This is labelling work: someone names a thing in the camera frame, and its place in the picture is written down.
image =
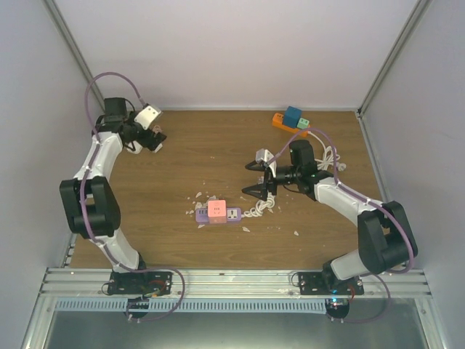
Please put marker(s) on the blue cube adapter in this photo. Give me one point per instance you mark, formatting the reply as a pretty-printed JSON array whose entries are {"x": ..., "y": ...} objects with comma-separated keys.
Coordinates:
[{"x": 291, "y": 116}]

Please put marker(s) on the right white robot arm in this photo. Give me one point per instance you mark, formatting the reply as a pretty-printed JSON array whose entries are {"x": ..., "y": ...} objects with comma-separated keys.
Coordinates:
[{"x": 384, "y": 236}]

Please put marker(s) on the pink cube adapter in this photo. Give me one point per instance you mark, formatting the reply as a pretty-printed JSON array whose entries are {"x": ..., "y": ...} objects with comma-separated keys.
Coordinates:
[{"x": 217, "y": 211}]

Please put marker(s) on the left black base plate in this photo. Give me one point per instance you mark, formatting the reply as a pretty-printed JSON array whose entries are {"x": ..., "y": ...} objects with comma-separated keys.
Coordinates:
[{"x": 150, "y": 284}]

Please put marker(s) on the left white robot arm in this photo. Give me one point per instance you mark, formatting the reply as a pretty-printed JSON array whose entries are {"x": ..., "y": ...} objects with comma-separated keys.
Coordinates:
[{"x": 90, "y": 205}]

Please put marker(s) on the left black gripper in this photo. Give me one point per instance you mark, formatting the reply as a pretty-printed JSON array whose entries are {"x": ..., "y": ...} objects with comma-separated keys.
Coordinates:
[{"x": 147, "y": 141}]

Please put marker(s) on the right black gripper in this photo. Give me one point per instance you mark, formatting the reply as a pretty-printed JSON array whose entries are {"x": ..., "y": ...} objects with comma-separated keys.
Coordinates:
[{"x": 269, "y": 182}]

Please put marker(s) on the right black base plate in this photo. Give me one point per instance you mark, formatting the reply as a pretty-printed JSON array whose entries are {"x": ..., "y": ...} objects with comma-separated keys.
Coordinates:
[{"x": 314, "y": 283}]

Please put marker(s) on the aluminium front rail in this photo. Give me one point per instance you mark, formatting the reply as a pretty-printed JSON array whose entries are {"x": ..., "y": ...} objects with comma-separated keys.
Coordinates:
[{"x": 220, "y": 284}]

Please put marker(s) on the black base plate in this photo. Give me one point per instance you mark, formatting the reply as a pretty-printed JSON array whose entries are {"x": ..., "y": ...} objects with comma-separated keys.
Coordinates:
[
  {"x": 150, "y": 284},
  {"x": 314, "y": 283}
]

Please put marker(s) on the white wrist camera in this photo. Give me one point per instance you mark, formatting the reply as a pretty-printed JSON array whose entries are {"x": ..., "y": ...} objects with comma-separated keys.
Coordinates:
[
  {"x": 267, "y": 160},
  {"x": 147, "y": 116}
]

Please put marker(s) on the purple power strip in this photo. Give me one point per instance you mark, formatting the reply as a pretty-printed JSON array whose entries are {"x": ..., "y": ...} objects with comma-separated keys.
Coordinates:
[{"x": 228, "y": 215}]

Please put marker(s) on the orange power strip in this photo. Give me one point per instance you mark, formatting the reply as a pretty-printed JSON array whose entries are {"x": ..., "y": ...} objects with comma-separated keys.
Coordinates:
[{"x": 277, "y": 121}]

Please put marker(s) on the green cube adapter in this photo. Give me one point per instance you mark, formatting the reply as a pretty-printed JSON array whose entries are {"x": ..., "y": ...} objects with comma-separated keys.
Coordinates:
[{"x": 303, "y": 123}]

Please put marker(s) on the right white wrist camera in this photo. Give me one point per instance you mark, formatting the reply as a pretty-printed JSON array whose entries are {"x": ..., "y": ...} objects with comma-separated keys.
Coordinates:
[{"x": 267, "y": 160}]

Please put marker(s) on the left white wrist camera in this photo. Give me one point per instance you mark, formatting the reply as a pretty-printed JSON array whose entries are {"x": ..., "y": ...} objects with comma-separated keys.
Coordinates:
[{"x": 147, "y": 116}]

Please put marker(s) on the grey slotted cable duct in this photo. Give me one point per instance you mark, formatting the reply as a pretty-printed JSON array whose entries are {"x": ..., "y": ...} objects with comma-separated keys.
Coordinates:
[{"x": 199, "y": 305}]

